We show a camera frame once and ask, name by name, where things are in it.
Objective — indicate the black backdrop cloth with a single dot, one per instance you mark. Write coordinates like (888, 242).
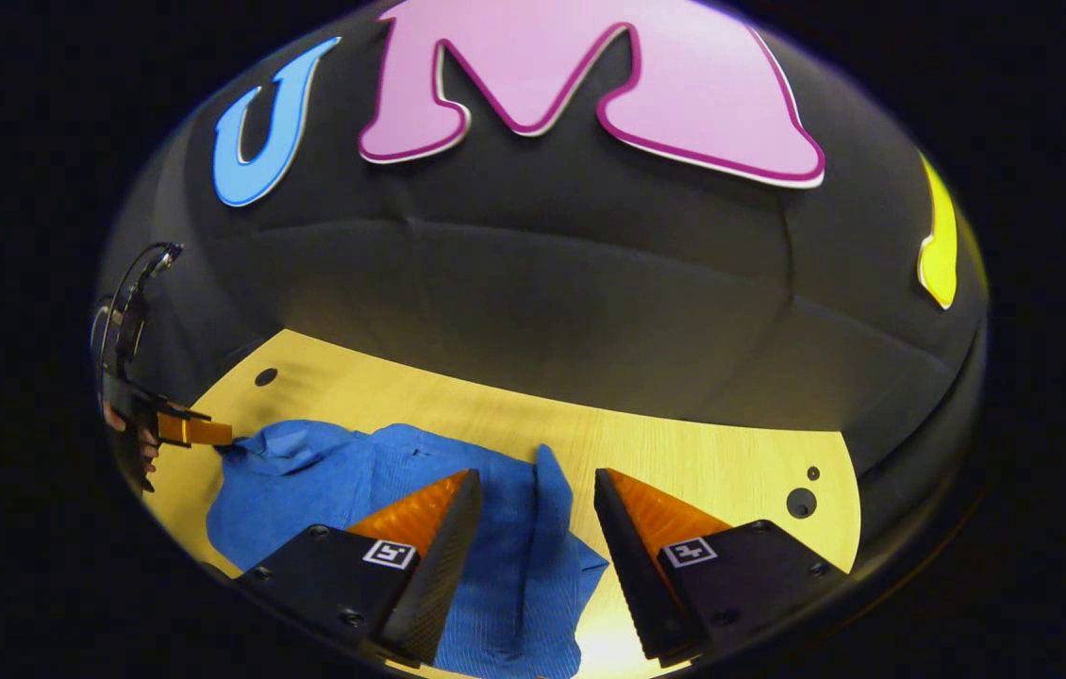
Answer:
(542, 273)

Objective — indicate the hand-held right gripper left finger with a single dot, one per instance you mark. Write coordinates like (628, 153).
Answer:
(443, 566)

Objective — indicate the blue shirt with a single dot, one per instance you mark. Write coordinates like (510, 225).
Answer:
(505, 528)

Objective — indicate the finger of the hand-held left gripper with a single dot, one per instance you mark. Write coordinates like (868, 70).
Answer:
(198, 432)

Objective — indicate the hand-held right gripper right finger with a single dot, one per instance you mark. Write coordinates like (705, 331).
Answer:
(627, 566)

